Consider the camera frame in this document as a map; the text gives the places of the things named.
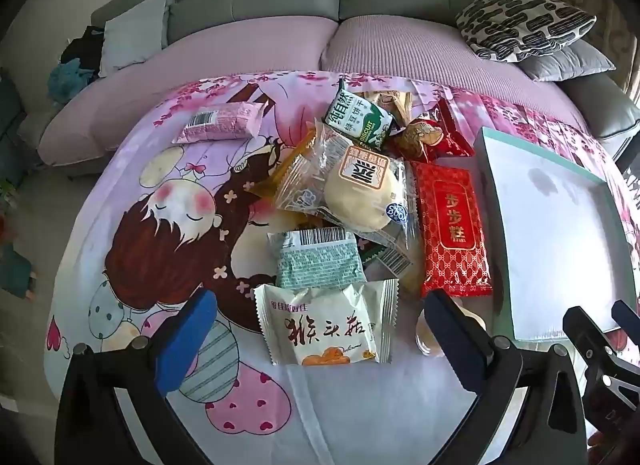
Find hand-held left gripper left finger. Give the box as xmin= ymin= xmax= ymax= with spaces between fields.
xmin=54 ymin=288 xmax=219 ymax=465

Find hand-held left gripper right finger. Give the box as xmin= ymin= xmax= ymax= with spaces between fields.
xmin=423 ymin=288 xmax=599 ymax=465

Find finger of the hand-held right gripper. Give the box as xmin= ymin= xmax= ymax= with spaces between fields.
xmin=562 ymin=306 xmax=640 ymax=386
xmin=611 ymin=300 xmax=640 ymax=334

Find clear jelly cup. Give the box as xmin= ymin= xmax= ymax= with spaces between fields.
xmin=415 ymin=305 xmax=488 ymax=357

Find small green and white packet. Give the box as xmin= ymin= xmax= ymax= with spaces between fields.
xmin=360 ymin=239 xmax=416 ymax=277

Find red patterned cake packet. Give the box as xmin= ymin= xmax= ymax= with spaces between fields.
xmin=410 ymin=161 xmax=493 ymax=298

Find white box with teal rim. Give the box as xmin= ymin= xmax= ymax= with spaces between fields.
xmin=472 ymin=128 xmax=640 ymax=342

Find white mushroom biscuit packet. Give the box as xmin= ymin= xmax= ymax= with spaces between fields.
xmin=254 ymin=279 xmax=400 ymax=366

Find grey-green barcode snack packet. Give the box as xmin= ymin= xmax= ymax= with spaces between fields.
xmin=267 ymin=228 xmax=366 ymax=288

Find clear bun packet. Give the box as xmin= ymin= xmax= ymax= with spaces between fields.
xmin=275 ymin=122 xmax=421 ymax=246

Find orange snack packet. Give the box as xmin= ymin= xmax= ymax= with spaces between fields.
xmin=247 ymin=128 xmax=321 ymax=201

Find red nut snack packet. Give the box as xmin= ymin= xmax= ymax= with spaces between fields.
xmin=387 ymin=100 xmax=476 ymax=163

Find green and white biscuit packet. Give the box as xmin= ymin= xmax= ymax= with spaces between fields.
xmin=322 ymin=79 xmax=396 ymax=150

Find pink cartoon printed blanket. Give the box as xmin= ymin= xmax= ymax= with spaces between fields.
xmin=42 ymin=70 xmax=640 ymax=465

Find teal object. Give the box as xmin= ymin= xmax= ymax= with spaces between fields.
xmin=0 ymin=240 xmax=38 ymax=292

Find pink snack packet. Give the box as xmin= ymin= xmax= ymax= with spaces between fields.
xmin=172 ymin=101 xmax=261 ymax=145

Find gold snack packet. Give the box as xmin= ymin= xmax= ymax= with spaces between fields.
xmin=365 ymin=90 xmax=416 ymax=126

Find teal cloth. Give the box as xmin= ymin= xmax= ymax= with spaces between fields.
xmin=47 ymin=58 xmax=98 ymax=103

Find pink sofa seat cover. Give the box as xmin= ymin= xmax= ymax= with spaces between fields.
xmin=320 ymin=14 xmax=587 ymax=132
xmin=39 ymin=14 xmax=342 ymax=167

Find dark clothes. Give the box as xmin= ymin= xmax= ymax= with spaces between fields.
xmin=60 ymin=25 xmax=108 ymax=71

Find black and white patterned pillow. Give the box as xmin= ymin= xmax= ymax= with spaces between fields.
xmin=456 ymin=0 xmax=597 ymax=62

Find light grey pillow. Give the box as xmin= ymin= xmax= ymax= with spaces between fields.
xmin=98 ymin=0 xmax=171 ymax=78

